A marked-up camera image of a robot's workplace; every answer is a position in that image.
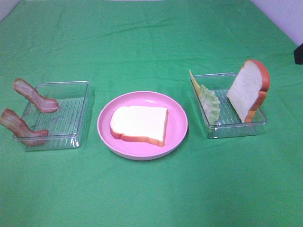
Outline toy bacon strip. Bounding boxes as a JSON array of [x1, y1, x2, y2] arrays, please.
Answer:
[[0, 108, 48, 138], [13, 78, 59, 113]]

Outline toy lettuce leaf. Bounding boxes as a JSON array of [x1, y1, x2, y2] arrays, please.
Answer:
[[200, 84, 221, 125]]

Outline yellow toy cheese slice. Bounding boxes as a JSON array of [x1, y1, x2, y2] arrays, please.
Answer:
[[189, 70, 201, 99]]

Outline toy bread slice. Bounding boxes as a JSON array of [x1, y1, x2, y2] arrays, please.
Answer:
[[110, 105, 169, 147], [227, 59, 270, 123]]

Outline green tablecloth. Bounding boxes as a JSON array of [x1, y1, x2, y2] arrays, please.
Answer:
[[0, 0, 303, 227]]

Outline left clear plastic tray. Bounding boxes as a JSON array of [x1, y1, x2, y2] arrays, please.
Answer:
[[12, 81, 90, 151]]

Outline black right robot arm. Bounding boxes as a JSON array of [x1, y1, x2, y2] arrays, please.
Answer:
[[294, 44, 303, 65]]

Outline pink round plate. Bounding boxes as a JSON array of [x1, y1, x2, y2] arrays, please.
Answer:
[[97, 91, 188, 161]]

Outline right clear plastic tray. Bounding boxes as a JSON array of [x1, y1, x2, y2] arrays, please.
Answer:
[[189, 72, 267, 139]]

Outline clear plastic tray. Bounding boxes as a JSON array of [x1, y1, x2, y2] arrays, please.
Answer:
[[189, 72, 267, 139], [12, 81, 90, 151]]

